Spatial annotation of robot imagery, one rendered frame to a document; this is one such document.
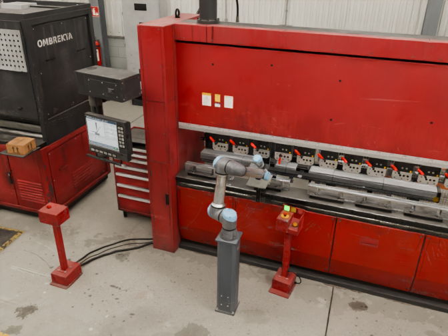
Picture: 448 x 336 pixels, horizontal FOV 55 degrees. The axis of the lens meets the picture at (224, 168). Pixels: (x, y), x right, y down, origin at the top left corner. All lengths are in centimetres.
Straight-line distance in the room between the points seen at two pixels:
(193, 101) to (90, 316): 210
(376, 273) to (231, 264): 140
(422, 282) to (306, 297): 102
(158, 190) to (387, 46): 241
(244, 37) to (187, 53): 55
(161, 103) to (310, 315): 229
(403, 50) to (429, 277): 197
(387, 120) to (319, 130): 54
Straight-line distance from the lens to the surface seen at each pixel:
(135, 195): 498
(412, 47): 350
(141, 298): 418
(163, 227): 451
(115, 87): 358
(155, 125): 400
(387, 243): 404
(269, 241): 425
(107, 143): 382
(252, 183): 385
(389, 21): 785
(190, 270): 443
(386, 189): 420
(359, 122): 367
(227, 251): 354
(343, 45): 351
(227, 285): 377
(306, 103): 367
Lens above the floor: 285
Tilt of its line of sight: 27 degrees down
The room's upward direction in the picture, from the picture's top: 1 degrees clockwise
